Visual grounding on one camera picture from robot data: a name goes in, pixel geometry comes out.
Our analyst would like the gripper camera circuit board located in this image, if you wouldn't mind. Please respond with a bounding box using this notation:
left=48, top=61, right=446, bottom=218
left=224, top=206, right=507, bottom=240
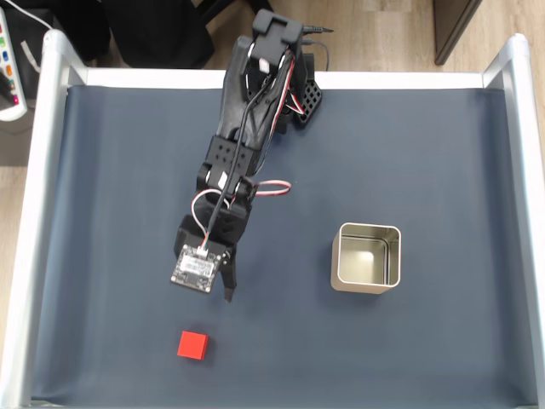
left=169, top=243, right=226, bottom=296

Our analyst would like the red white black servo cable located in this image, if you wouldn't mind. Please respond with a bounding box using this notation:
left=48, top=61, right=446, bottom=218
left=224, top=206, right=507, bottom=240
left=254, top=180, right=293, bottom=199
left=266, top=49, right=306, bottom=135
left=191, top=188, right=216, bottom=252

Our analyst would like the dark blue mat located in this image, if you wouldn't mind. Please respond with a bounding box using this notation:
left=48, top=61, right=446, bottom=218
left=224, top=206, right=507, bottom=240
left=32, top=84, right=537, bottom=406

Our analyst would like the black camera cable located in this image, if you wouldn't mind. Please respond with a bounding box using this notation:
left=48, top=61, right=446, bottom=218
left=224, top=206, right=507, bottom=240
left=206, top=37, right=273, bottom=239

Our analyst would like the red cube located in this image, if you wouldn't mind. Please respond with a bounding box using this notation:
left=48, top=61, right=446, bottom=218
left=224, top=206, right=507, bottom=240
left=176, top=330, right=210, bottom=361

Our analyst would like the thin white cable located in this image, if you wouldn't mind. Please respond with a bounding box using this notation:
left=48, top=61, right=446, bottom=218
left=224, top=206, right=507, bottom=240
left=3, top=0, right=55, bottom=33

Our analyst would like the black chair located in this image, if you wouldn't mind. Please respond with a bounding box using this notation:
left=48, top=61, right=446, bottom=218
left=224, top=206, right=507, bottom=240
left=50, top=0, right=273, bottom=69

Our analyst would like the dark cabinet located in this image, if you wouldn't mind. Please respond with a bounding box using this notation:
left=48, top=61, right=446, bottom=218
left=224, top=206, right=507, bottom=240
left=433, top=0, right=485, bottom=66

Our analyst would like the white strap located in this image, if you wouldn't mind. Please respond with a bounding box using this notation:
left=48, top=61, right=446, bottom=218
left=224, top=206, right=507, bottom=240
left=20, top=40, right=43, bottom=73

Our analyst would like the beige square metal container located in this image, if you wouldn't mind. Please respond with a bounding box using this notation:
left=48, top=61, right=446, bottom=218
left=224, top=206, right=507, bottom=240
left=330, top=222, right=403, bottom=296

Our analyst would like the white device with coloured buttons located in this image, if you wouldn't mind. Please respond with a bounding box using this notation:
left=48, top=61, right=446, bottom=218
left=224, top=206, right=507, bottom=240
left=0, top=6, right=30, bottom=123

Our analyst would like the white metal table frame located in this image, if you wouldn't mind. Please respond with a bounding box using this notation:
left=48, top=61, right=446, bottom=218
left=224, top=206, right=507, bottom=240
left=0, top=29, right=545, bottom=409

